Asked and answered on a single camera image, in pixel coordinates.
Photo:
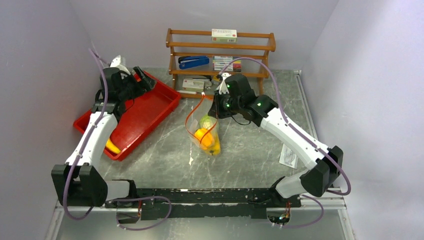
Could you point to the pack of coloured markers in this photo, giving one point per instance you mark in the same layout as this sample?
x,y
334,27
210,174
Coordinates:
x,y
219,62

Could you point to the green round cabbage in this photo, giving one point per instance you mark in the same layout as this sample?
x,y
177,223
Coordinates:
x,y
207,122

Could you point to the yellow orange bell pepper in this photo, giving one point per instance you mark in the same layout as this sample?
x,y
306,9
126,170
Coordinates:
x,y
205,138

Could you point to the clear zip top bag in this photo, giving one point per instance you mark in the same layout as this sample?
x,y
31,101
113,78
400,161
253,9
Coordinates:
x,y
193,118

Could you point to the white staples box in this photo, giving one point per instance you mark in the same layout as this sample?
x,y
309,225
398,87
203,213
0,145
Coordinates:
x,y
193,85

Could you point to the wooden three-tier shelf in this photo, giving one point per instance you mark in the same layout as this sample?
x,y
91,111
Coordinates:
x,y
253,50

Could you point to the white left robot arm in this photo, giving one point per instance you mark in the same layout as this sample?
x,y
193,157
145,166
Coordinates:
x,y
77,181

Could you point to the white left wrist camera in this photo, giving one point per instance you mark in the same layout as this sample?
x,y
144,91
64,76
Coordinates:
x,y
120,63

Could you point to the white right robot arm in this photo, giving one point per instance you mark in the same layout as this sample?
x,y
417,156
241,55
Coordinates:
x,y
323,163

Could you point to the white box on top shelf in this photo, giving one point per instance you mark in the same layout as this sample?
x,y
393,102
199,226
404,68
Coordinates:
x,y
224,35

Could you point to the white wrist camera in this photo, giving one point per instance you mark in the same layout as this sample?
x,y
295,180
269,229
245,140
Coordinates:
x,y
223,87
120,63

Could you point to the red plastic tray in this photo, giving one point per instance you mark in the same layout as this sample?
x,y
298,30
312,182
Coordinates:
x,y
143,115

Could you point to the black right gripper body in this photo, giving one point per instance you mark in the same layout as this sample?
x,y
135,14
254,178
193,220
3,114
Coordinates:
x,y
225,106

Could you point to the white paper card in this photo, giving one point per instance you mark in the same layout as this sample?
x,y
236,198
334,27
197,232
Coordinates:
x,y
288,158

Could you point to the blue stapler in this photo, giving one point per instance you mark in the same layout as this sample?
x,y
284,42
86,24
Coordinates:
x,y
187,62

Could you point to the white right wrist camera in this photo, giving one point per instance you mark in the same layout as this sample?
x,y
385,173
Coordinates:
x,y
223,87

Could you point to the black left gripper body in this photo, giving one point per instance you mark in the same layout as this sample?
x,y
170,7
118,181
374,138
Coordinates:
x,y
131,88

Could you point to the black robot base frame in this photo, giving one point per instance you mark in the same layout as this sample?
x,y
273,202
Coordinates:
x,y
157,203

